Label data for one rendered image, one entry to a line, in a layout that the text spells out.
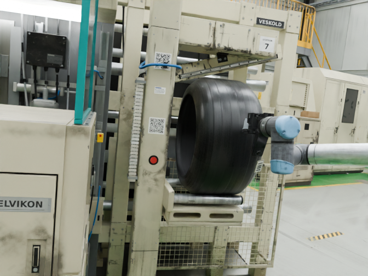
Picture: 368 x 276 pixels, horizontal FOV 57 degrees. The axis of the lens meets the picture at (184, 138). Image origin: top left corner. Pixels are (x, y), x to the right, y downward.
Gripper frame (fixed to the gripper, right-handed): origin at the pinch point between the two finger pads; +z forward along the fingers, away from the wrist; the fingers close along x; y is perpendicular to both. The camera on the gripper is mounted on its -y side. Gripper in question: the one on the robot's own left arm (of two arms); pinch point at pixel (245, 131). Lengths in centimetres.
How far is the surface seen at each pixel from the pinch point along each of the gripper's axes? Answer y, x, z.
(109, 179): -39, 50, 101
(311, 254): -108, -147, 152
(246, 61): 43, -21, 56
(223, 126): 1.3, 9.4, 1.2
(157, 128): -1.8, 33.6, 21.0
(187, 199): -32.9, 18.1, 16.4
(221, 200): -32.4, 1.5, 16.4
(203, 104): 10.0, 17.0, 7.9
